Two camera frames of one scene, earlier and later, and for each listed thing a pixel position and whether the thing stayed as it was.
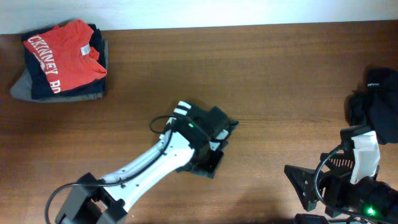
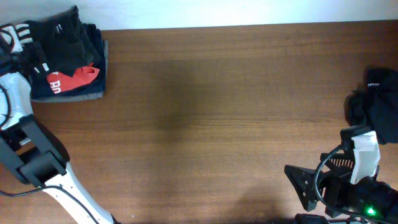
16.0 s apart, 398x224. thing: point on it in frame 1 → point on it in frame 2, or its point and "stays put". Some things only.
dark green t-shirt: x=209 y=154 → x=63 y=42
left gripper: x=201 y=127 → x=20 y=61
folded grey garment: x=20 y=89 stays put
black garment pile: x=375 y=105 stays put
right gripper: x=336 y=177 stays put
